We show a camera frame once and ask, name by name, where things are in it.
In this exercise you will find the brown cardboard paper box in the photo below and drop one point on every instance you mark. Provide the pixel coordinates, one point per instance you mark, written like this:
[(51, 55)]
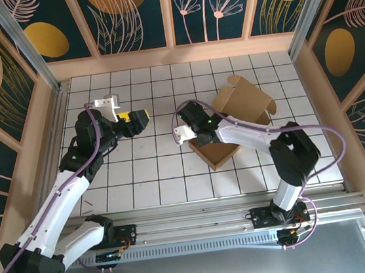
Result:
[(241, 100)]

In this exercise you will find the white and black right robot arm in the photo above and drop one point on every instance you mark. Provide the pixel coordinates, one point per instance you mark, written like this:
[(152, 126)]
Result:
[(245, 136)]

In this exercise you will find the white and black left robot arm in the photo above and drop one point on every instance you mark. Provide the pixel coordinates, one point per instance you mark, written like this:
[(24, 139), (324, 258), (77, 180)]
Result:
[(60, 196)]

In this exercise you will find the small green circuit board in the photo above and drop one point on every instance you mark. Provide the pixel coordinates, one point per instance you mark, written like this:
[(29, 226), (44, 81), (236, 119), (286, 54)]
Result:
[(108, 257)]

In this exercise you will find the aluminium side rail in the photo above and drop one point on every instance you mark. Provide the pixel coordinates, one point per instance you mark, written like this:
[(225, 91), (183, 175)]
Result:
[(59, 104)]

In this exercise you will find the aluminium corner post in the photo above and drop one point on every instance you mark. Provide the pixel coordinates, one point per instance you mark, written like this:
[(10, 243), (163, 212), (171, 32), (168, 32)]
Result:
[(307, 13), (33, 58)]

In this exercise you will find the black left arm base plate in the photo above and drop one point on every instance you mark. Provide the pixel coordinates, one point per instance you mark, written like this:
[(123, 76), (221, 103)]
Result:
[(129, 231)]

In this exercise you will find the aluminium mounting rail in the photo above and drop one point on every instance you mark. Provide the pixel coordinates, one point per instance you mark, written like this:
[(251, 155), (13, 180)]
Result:
[(192, 222)]

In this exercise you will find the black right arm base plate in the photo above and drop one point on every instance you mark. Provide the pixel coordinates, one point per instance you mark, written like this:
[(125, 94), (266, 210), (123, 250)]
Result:
[(261, 216)]

